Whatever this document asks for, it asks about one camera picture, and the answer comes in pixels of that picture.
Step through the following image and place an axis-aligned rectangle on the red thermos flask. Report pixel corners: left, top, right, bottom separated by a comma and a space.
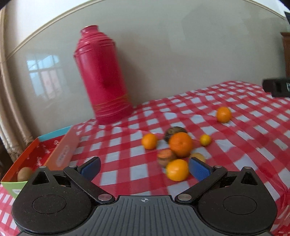
73, 25, 134, 125

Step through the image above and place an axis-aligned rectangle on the red white checked tablecloth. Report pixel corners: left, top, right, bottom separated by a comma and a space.
0, 80, 290, 236

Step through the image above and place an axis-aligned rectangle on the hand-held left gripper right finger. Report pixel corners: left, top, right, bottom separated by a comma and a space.
175, 157, 263, 204

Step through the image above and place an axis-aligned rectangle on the large orange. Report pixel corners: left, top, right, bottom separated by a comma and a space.
169, 132, 193, 158

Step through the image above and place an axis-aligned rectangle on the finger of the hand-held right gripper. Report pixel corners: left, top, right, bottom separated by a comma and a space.
262, 78, 290, 98

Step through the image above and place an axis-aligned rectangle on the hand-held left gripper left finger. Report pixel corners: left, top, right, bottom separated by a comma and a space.
27, 156, 116, 204

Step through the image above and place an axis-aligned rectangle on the small yellow kumquat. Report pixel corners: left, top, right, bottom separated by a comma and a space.
200, 134, 212, 147

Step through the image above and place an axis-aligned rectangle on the yellow fruit behind pad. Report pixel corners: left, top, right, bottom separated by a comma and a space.
189, 152, 206, 163

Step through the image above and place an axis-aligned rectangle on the orange red cardboard box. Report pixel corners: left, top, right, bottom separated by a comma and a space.
0, 126, 81, 199

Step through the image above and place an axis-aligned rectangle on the brown kiwi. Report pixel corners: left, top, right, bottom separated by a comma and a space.
17, 167, 34, 182

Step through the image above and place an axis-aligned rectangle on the brown wooden cabinet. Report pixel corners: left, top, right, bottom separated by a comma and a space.
280, 32, 290, 78

